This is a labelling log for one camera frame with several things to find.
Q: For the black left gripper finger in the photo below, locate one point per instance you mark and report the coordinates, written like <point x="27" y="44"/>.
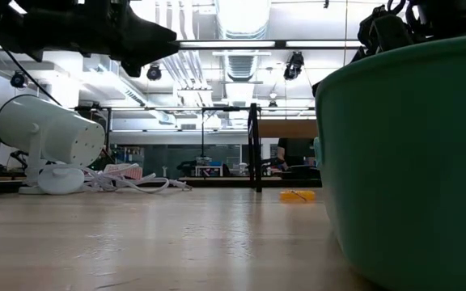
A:
<point x="152" y="40"/>

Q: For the white desk lamp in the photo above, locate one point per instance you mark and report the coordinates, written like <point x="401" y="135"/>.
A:
<point x="51" y="129"/>

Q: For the black ceiling spotlight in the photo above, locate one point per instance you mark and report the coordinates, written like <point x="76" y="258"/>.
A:
<point x="293" y="64"/>
<point x="154" y="72"/>
<point x="18" y="78"/>

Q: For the person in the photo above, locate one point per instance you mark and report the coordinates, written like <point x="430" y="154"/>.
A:
<point x="295" y="151"/>

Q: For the teal plastic basket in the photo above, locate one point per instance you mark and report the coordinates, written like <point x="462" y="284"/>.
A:
<point x="399" y="161"/>

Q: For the small white stand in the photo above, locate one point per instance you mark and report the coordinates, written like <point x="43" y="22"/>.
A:
<point x="208" y="171"/>

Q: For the black far frame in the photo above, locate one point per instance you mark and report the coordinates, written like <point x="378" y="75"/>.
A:
<point x="202" y="129"/>

